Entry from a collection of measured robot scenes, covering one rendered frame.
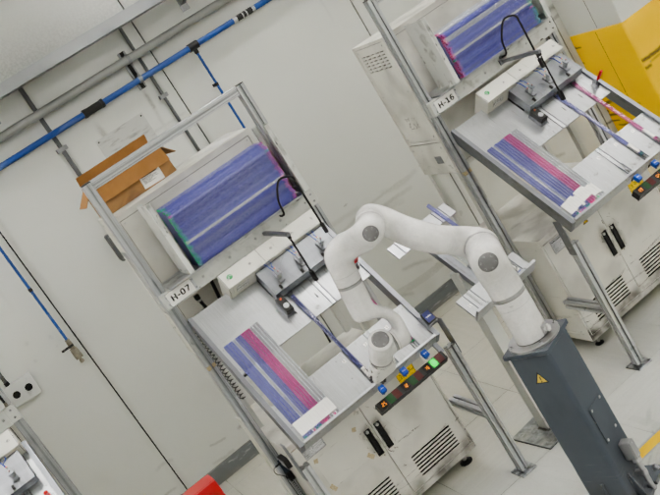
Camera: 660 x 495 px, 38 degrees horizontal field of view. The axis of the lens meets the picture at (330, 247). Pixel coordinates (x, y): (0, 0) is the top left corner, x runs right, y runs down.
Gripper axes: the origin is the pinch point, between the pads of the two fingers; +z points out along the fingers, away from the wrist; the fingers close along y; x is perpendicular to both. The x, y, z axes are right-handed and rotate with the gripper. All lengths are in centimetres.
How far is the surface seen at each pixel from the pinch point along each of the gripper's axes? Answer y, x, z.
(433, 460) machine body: 12, -18, 72
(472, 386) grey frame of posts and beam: 32.8, -16.5, 28.8
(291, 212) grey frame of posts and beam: 22, 81, 2
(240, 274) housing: -11, 72, 2
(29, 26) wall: 3, 277, 23
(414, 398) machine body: 20, 2, 52
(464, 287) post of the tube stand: 56, 13, 15
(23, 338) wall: -91, 181, 112
